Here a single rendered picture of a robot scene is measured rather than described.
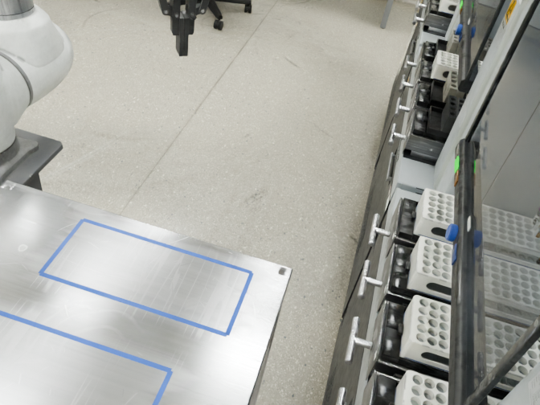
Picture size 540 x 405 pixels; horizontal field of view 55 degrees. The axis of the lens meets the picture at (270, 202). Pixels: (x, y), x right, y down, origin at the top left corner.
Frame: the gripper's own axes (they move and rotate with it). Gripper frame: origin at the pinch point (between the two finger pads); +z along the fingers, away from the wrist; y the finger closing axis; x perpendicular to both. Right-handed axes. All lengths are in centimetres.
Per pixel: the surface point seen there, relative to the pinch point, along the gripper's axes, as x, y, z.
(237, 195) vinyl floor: -72, -45, 115
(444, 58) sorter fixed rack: -33, -91, 28
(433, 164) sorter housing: 0, -71, 41
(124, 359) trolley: 40, 18, 33
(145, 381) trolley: 44, 15, 33
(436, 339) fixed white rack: 53, -31, 28
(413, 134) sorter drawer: -6, -65, 34
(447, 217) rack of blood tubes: 28, -50, 28
